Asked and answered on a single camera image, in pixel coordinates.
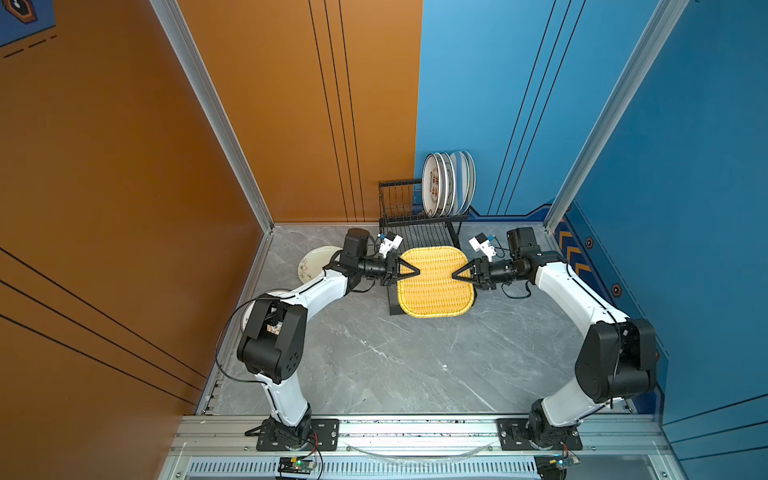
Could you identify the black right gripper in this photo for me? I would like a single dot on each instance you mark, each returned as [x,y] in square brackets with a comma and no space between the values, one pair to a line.
[482,271]

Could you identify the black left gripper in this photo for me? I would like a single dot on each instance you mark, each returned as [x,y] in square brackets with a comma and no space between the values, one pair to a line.
[391,271]

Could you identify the yellow woven square plate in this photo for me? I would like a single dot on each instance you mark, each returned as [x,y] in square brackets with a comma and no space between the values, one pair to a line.
[434,294]

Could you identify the white plate red characters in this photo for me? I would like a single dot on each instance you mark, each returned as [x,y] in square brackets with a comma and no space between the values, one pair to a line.
[431,184]

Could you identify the blue striped plate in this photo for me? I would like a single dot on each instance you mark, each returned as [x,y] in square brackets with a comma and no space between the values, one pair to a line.
[461,185]
[471,180]

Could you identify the green cloud pattern plate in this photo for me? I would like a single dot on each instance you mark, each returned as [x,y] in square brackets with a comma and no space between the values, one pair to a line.
[451,167]

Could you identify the red green rimmed plate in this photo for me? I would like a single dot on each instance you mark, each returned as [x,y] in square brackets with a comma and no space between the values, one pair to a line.
[443,184]

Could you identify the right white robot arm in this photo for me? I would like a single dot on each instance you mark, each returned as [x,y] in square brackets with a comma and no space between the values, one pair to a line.
[618,356]

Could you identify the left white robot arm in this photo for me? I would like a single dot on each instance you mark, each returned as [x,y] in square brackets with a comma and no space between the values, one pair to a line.
[272,342]

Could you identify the cream floral plate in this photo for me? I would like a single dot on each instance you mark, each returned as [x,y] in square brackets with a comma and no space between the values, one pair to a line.
[312,264]

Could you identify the orange sunburst plate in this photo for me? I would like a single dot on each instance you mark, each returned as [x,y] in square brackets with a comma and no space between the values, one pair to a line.
[249,308]

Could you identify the green circuit board left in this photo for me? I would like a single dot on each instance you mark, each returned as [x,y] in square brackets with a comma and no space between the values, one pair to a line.
[297,468]

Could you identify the green circuit board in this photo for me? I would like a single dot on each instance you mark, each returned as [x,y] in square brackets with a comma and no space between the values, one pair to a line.
[297,468]
[555,467]

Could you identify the green circuit board right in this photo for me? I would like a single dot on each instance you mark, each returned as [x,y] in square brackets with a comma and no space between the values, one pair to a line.
[555,467]

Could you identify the black wire dish rack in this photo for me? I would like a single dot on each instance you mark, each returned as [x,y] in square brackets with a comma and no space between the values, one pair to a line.
[402,212]

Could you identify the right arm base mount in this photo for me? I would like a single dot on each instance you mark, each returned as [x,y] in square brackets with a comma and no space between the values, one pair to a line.
[516,434]

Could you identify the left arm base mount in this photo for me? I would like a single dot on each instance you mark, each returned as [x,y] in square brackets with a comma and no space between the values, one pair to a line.
[309,433]

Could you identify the aluminium front rail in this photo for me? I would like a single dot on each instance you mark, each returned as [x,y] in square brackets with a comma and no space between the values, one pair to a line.
[429,446]

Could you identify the aluminium corner post right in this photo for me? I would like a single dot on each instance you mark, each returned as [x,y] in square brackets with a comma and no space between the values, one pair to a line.
[653,38]

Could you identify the aluminium corner post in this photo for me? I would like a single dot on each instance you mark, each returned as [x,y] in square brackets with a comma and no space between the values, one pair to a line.
[179,35]
[653,38]

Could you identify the aluminium corner post left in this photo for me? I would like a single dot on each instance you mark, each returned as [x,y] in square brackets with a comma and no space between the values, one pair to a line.
[179,35]

